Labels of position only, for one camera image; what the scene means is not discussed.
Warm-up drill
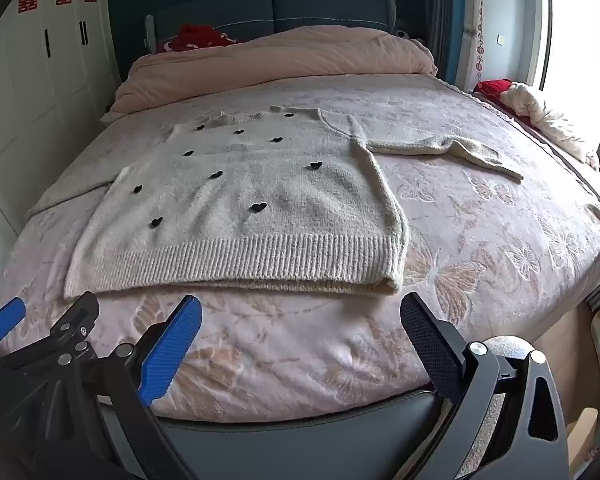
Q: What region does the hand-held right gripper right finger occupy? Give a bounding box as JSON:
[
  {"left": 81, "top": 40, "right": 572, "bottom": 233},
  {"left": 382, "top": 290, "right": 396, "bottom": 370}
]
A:
[{"left": 400, "top": 292, "right": 571, "bottom": 480}]

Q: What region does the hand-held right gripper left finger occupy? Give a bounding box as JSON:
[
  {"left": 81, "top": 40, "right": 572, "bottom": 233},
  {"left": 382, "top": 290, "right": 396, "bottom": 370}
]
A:
[{"left": 0, "top": 295, "right": 203, "bottom": 480}]

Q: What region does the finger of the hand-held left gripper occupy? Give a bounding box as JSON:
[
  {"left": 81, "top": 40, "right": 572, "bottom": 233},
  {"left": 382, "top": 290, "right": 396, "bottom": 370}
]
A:
[
  {"left": 49, "top": 291, "right": 100, "bottom": 356},
  {"left": 0, "top": 297, "right": 27, "bottom": 358}
]

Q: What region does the white sweater with black hearts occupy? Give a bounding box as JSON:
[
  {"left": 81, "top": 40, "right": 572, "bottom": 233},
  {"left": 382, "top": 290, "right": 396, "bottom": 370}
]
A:
[{"left": 27, "top": 105, "right": 525, "bottom": 301}]

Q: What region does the pink butterfly print blanket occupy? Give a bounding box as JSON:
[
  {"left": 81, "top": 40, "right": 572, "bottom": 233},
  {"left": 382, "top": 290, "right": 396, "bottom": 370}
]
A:
[{"left": 0, "top": 75, "right": 600, "bottom": 423}]

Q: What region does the white wardrobe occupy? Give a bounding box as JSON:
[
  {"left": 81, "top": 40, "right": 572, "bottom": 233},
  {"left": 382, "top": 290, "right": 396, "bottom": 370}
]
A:
[{"left": 0, "top": 0, "right": 123, "bottom": 311}]

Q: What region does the crumpled white cloth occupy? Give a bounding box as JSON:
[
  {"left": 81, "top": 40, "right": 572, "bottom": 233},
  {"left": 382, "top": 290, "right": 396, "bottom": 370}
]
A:
[{"left": 500, "top": 81, "right": 600, "bottom": 163}]

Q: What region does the red cloth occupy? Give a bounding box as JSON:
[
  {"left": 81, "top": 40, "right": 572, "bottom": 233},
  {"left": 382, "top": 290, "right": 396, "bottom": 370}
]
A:
[{"left": 475, "top": 79, "right": 513, "bottom": 106}]

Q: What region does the red pillow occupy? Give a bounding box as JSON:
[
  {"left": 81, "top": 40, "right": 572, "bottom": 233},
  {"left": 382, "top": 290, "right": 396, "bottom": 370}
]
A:
[{"left": 157, "top": 22, "right": 248, "bottom": 53}]

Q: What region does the pink duvet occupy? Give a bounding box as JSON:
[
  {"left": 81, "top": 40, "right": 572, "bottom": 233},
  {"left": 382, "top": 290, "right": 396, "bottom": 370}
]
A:
[{"left": 100, "top": 25, "right": 438, "bottom": 126}]

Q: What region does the white lace curtain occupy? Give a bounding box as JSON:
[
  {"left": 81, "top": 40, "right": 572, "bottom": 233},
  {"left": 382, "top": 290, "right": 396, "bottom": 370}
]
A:
[{"left": 460, "top": 0, "right": 496, "bottom": 96}]

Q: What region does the grey curtain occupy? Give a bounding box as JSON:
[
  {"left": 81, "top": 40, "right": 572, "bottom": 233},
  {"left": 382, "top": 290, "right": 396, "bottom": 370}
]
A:
[{"left": 420, "top": 0, "right": 461, "bottom": 78}]

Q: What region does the window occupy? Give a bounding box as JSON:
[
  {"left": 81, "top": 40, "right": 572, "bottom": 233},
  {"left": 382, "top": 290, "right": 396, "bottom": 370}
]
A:
[{"left": 535, "top": 0, "right": 600, "bottom": 161}]

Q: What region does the blue padded headboard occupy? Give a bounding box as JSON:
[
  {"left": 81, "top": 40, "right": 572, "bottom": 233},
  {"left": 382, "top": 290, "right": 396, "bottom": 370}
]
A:
[{"left": 144, "top": 0, "right": 398, "bottom": 56}]

